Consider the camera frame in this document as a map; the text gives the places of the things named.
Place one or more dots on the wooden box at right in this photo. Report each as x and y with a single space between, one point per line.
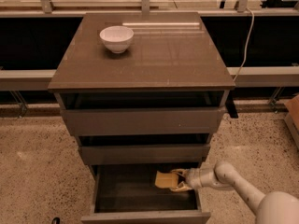
292 118

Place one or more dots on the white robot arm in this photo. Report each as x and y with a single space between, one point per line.
276 207

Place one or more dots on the white ceramic bowl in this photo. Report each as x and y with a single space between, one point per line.
117 39

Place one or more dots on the grey middle drawer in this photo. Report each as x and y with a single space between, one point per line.
143 154

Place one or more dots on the yellow sponge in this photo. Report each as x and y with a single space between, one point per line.
166 180

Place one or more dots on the grey top drawer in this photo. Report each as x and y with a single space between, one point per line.
96 122

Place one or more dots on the grey drawer cabinet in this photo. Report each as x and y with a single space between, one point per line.
172 62

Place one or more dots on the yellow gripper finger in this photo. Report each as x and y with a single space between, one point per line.
181 172
181 187

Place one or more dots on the grey open bottom drawer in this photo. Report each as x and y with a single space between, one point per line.
126 194

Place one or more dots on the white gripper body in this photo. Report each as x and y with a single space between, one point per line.
193 178

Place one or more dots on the metal window frame post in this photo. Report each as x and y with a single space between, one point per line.
145 7

